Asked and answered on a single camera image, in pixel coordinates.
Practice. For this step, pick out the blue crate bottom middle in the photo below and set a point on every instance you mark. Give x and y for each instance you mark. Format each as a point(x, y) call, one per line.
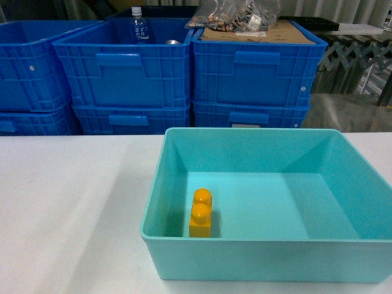
point(130, 120)

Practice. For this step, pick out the blue crate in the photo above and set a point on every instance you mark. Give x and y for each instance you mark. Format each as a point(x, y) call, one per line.
point(32, 76)
point(130, 120)
point(258, 74)
point(105, 69)
point(59, 122)
point(227, 115)

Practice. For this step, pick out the plastic bag of parts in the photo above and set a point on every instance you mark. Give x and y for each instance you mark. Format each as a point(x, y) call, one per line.
point(235, 16)

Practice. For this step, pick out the teal plastic tray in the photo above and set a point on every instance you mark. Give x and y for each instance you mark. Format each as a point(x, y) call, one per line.
point(295, 205)

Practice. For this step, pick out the yellow toy block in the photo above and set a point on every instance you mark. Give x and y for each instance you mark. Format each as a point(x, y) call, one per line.
point(200, 221)

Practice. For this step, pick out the blue crate top right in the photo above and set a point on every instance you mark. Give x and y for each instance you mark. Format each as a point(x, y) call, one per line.
point(258, 74)

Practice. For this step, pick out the blue crate bottom left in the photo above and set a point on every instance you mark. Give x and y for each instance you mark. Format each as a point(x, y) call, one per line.
point(59, 122)

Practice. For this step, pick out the silver metal can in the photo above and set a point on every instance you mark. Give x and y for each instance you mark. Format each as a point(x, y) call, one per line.
point(173, 42)

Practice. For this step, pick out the brown cardboard sheet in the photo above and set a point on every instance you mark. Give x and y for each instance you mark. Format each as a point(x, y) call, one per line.
point(282, 32)

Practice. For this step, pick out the blue crate top middle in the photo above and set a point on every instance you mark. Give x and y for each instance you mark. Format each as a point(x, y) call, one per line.
point(105, 69)

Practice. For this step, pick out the metal scissor gate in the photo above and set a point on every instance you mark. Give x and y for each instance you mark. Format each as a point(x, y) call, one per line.
point(349, 62)

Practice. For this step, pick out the clear plastic water bottle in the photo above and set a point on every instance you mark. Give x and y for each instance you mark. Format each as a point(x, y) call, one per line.
point(139, 27)

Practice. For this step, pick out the blue crate bottom right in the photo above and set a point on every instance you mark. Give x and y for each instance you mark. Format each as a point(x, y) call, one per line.
point(227, 115)

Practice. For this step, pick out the blue crate top left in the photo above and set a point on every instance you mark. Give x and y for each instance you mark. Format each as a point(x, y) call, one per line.
point(32, 76)

